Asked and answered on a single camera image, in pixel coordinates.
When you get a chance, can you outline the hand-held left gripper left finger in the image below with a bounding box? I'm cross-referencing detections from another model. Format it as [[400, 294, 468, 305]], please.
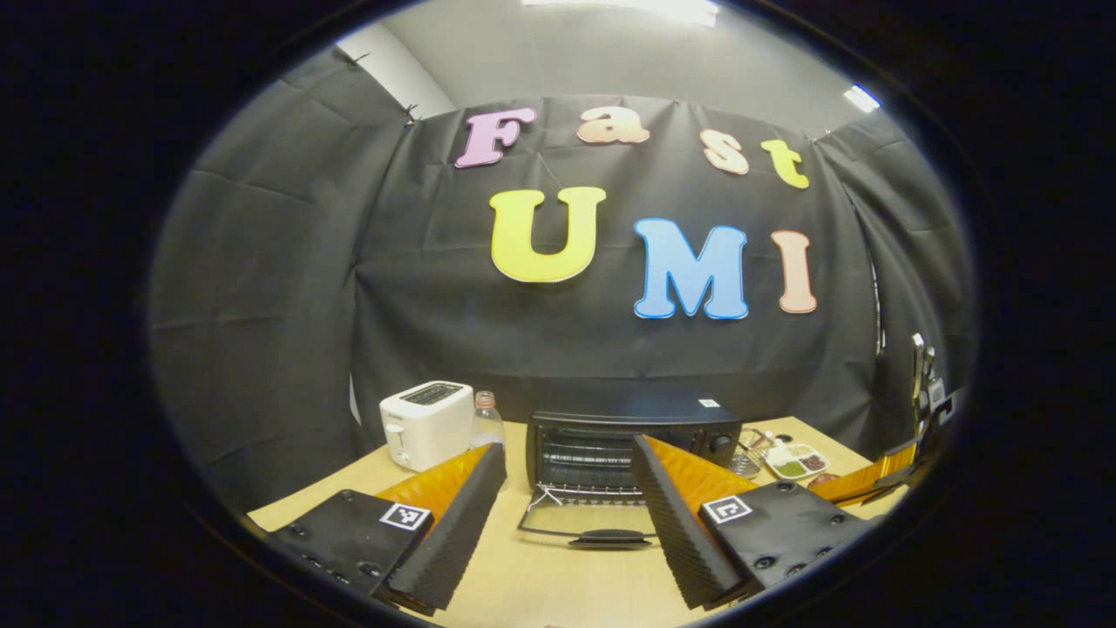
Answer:
[[253, 442, 508, 613]]

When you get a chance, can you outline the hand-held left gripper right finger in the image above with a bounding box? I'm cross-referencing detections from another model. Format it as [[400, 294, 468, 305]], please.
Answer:
[[631, 434, 873, 611]]

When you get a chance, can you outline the black electric oven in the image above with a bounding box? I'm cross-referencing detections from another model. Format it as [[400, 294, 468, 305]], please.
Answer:
[[519, 399, 744, 549]]

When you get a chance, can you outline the white divided dish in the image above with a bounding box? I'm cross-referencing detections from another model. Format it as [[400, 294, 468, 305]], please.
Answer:
[[765, 440, 831, 481]]

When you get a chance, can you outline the clear plastic bottle red label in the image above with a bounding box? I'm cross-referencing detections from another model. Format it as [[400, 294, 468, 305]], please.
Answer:
[[471, 391, 507, 454]]

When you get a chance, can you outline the white toaster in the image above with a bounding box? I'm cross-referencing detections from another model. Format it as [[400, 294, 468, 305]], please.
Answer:
[[379, 381, 476, 473]]

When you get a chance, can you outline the black backdrop cloth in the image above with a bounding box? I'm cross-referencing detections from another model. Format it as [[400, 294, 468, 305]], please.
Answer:
[[148, 48, 977, 515]]

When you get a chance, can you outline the large ceiling light panel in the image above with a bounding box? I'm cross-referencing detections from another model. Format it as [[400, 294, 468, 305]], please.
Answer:
[[521, 0, 721, 27]]

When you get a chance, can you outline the metal wire basket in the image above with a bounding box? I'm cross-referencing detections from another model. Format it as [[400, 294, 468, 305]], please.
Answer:
[[731, 427, 772, 479]]

